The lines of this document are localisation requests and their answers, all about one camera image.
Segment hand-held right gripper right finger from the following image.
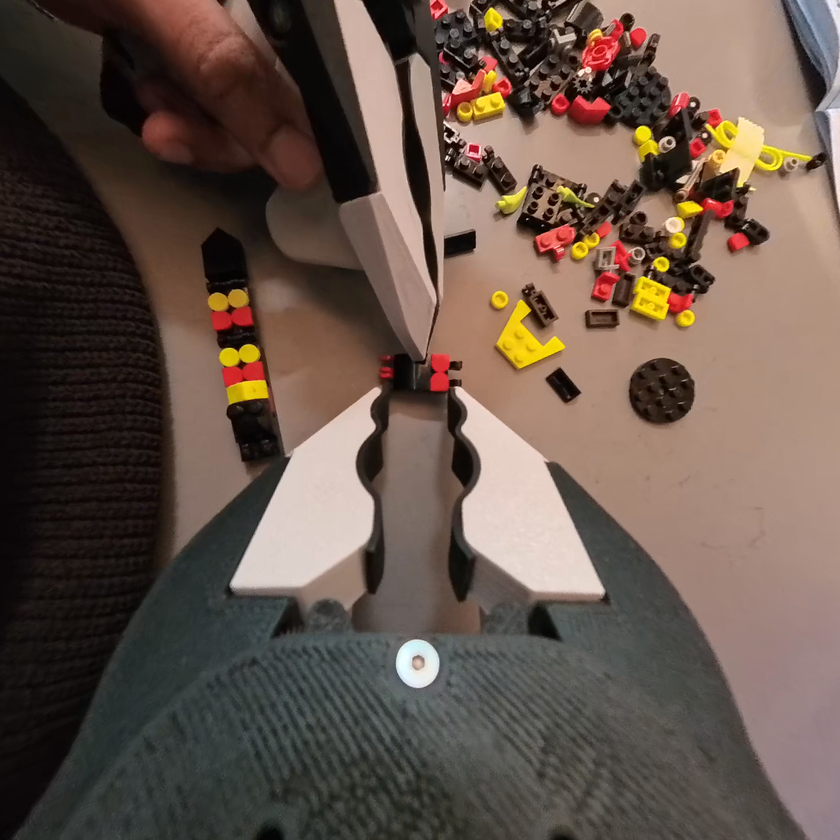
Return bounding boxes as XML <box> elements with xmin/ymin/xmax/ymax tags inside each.
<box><xmin>448</xmin><ymin>387</ymin><xmax>606</xmax><ymax>608</ymax></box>

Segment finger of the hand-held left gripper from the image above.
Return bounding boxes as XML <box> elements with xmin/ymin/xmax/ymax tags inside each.
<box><xmin>325</xmin><ymin>0</ymin><xmax>439</xmax><ymax>363</ymax></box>
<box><xmin>394</xmin><ymin>0</ymin><xmax>448</xmax><ymax>316</ymax></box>

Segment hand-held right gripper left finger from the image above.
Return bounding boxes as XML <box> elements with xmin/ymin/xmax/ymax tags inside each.
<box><xmin>230</xmin><ymin>387</ymin><xmax>395</xmax><ymax>611</ymax></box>

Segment small black red lego assembly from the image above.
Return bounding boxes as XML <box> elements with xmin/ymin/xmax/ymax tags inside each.
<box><xmin>379</xmin><ymin>353</ymin><xmax>463</xmax><ymax>392</ymax></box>

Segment lego instruction booklet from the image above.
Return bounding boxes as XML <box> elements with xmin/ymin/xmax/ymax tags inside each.
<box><xmin>781</xmin><ymin>0</ymin><xmax>840</xmax><ymax>224</ymax></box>

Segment long black lego assembly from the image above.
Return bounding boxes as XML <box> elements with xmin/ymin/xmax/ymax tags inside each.
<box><xmin>200</xmin><ymin>226</ymin><xmax>284</xmax><ymax>463</ymax></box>

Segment pile of loose lego pieces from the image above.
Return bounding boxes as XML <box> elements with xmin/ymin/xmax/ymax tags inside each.
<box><xmin>430</xmin><ymin>0</ymin><xmax>828</xmax><ymax>329</ymax></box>

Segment yellow wedge lego plate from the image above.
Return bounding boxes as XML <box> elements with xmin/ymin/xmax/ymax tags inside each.
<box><xmin>495</xmin><ymin>300</ymin><xmax>567</xmax><ymax>370</ymax></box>

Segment black lego plate with holes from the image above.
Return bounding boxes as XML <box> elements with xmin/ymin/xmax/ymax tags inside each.
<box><xmin>521</xmin><ymin>282</ymin><xmax>559</xmax><ymax>327</ymax></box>

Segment black round lego plate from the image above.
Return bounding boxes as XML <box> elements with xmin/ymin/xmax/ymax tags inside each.
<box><xmin>629</xmin><ymin>357</ymin><xmax>698</xmax><ymax>424</ymax></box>

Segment person's left hand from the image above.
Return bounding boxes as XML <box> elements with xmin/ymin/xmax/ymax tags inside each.
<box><xmin>39</xmin><ymin>0</ymin><xmax>322</xmax><ymax>191</ymax></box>

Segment person's black knit sweater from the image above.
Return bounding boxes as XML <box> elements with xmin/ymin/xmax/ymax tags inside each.
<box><xmin>0</xmin><ymin>79</ymin><xmax>172</xmax><ymax>840</ymax></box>

